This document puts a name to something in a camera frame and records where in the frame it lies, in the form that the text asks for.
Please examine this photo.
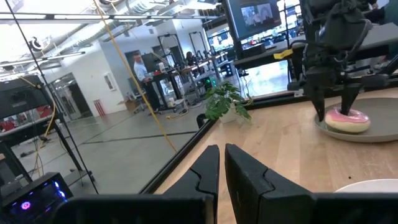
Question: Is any black shelf cabinet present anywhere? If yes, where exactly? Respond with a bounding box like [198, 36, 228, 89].
[0, 74, 60, 147]

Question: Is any white framed wall picture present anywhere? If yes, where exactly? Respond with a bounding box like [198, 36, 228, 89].
[103, 72, 117, 91]

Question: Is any black computer tower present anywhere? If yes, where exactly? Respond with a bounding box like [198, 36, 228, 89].
[0, 172, 74, 224]

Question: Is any black workbench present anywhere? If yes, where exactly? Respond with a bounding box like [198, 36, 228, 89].
[146, 51, 237, 110]

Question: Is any white round plate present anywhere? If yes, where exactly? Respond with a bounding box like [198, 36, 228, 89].
[335, 179, 398, 194]

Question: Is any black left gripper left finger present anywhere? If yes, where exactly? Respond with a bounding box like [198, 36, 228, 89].
[163, 144, 220, 224]

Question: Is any red white striped sign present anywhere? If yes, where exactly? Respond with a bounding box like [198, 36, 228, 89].
[93, 99, 107, 117]

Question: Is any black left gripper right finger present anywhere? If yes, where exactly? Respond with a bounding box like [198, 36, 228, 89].
[224, 142, 315, 224]

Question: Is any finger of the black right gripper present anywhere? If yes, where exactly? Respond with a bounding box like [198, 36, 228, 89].
[310, 89, 326, 123]
[340, 84, 363, 116]

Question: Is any black metal table frame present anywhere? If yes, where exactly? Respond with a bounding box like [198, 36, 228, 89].
[138, 73, 398, 195]

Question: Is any green potted plant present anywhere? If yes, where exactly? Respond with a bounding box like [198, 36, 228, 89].
[204, 81, 253, 124]

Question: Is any black tripod stand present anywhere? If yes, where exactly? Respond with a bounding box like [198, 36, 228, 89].
[3, 0, 100, 195]

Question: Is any grey desk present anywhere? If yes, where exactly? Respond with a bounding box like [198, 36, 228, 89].
[233, 23, 398, 71]

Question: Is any large pink donut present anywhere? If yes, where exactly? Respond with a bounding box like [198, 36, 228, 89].
[324, 107, 371, 134]

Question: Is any black computer monitor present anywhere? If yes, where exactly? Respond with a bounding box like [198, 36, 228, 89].
[222, 0, 282, 42]

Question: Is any person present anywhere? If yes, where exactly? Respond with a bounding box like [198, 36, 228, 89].
[133, 52, 162, 114]

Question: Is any yellow cable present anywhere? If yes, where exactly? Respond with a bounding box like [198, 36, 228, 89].
[92, 0, 178, 153]

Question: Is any grey round plate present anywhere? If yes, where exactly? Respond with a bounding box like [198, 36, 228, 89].
[313, 97, 398, 144]

